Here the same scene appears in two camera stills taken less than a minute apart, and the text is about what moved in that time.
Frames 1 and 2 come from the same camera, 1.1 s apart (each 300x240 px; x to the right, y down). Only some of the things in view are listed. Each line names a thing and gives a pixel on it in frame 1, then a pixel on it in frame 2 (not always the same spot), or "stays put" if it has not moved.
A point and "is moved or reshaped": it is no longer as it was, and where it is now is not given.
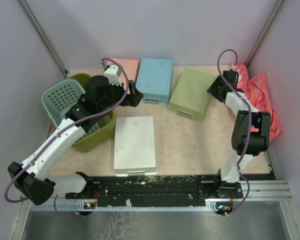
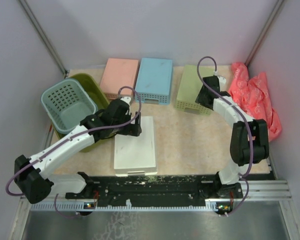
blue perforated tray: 154,80 stays put
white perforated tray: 134,148 stays put
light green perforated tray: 190,95 is moved or reshaped
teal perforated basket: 57,100 stays put
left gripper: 133,98 -> 133,129
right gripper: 211,89 -> 199,99
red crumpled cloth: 256,89 stays put
